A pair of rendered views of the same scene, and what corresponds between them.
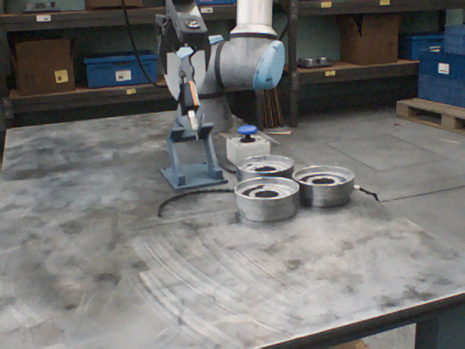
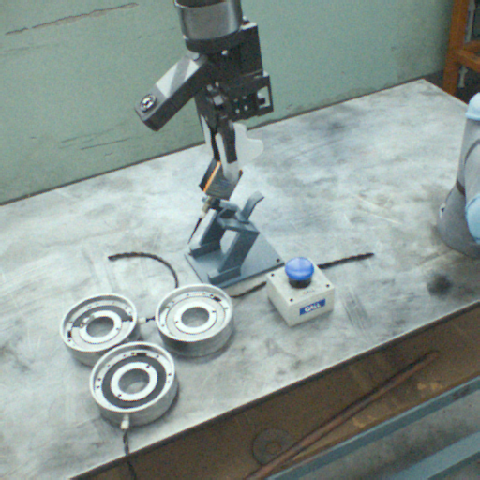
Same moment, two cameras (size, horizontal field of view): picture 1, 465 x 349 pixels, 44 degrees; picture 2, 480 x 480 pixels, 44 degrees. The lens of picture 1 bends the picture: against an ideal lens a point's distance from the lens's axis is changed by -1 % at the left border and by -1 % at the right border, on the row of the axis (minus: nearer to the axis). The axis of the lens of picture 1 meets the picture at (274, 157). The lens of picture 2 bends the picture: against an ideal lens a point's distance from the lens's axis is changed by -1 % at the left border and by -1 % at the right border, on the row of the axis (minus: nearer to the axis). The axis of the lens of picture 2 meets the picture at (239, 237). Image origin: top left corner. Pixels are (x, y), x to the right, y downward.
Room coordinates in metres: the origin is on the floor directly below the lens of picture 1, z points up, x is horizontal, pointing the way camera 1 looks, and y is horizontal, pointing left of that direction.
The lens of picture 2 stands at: (1.11, -0.55, 1.43)
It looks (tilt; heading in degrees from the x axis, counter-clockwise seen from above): 40 degrees down; 92
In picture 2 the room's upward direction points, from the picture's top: 6 degrees counter-clockwise
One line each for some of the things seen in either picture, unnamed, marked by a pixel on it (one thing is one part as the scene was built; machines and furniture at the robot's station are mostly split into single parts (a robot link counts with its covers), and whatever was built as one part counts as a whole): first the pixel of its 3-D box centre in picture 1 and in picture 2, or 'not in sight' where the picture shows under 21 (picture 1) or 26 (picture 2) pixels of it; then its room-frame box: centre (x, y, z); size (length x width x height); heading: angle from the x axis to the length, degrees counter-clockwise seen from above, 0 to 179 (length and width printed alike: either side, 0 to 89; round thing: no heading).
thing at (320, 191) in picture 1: (323, 186); (135, 384); (0.95, -0.08, 0.82); 0.10 x 0.10 x 0.04
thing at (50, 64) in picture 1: (44, 64); not in sight; (4.22, 1.65, 0.64); 0.49 x 0.40 x 0.37; 117
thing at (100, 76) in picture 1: (119, 68); not in sight; (4.45, 1.16, 0.56); 0.52 x 0.38 x 0.22; 109
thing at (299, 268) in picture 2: (247, 138); (299, 277); (1.17, 0.05, 0.85); 0.04 x 0.04 x 0.05
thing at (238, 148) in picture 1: (247, 149); (303, 290); (1.17, 0.06, 0.82); 0.08 x 0.07 x 0.05; 22
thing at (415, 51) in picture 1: (425, 45); not in sight; (5.50, -1.44, 0.56); 0.52 x 0.38 x 0.22; 109
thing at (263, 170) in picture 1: (265, 174); (196, 321); (1.02, 0.02, 0.82); 0.10 x 0.10 x 0.04
